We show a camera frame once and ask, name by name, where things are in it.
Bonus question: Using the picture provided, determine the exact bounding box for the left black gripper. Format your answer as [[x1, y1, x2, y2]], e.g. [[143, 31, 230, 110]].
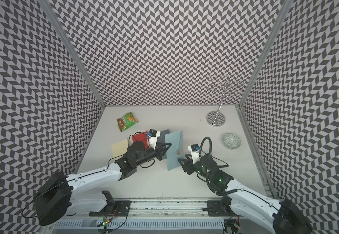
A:
[[135, 142, 172, 167]]

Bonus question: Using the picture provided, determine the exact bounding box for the circuit board with wires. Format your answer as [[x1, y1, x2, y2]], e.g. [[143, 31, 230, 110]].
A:
[[96, 216, 128, 234], [222, 215, 241, 234]]

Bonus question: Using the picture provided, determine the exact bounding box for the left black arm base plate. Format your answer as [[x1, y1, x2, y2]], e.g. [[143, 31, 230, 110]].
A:
[[89, 191, 131, 217]]

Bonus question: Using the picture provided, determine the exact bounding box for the green snack bag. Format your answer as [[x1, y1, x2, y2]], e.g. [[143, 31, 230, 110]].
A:
[[117, 112, 138, 132]]

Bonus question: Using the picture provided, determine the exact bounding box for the red envelope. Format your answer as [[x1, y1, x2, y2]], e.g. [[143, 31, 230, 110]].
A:
[[132, 131, 149, 149]]

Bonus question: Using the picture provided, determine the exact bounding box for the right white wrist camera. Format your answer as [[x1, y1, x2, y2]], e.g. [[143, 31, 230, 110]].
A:
[[188, 144, 200, 164]]

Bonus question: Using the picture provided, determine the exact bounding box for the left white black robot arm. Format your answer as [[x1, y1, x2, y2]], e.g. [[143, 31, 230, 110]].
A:
[[32, 141, 171, 226]]

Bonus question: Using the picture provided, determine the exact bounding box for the green patterned ceramic dish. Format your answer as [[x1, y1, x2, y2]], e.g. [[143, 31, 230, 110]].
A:
[[222, 133, 241, 150]]

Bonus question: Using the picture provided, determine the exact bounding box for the dark grey envelope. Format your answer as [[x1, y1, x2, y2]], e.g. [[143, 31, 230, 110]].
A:
[[156, 129, 170, 160]]

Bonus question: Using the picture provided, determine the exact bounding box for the chrome jewellery stand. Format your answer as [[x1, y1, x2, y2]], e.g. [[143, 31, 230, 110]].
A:
[[206, 75, 244, 127]]

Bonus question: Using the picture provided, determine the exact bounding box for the light blue envelope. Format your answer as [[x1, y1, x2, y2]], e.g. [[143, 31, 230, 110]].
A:
[[165, 131, 184, 171]]

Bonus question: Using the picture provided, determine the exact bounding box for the left circuit board with wires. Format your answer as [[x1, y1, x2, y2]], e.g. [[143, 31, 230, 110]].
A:
[[96, 216, 128, 234]]

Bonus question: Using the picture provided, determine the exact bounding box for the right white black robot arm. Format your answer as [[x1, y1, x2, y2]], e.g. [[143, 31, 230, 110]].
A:
[[178, 155, 313, 234]]

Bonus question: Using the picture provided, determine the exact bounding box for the right circuit board with wires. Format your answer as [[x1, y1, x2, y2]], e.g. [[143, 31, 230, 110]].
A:
[[222, 215, 241, 234]]

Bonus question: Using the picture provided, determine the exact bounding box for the aluminium front rail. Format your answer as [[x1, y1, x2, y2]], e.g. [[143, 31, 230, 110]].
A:
[[48, 197, 291, 220]]

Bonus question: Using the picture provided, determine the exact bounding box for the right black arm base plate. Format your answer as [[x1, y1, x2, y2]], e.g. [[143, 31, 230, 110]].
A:
[[202, 196, 237, 217]]

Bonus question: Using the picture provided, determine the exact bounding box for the cream yellow envelope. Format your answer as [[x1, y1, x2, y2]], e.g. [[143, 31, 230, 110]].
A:
[[111, 138, 129, 158]]

